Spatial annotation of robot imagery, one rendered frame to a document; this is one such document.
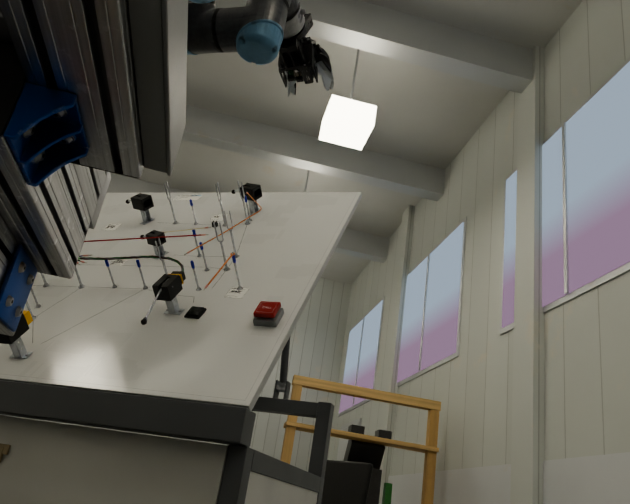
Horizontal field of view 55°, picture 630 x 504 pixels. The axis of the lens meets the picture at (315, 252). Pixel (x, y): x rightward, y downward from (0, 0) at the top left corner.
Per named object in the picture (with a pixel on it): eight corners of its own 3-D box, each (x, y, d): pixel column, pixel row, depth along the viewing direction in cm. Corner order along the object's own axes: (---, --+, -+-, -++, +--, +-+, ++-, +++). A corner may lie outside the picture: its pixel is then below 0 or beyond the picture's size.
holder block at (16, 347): (-16, 380, 133) (-34, 343, 128) (22, 346, 143) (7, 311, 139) (1, 382, 132) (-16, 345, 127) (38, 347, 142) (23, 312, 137)
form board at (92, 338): (-188, 363, 151) (-191, 357, 150) (65, 197, 236) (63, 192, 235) (250, 413, 116) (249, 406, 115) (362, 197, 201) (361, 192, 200)
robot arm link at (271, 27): (225, 70, 110) (237, 24, 114) (284, 67, 107) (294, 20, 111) (208, 38, 103) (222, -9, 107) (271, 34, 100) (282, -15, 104)
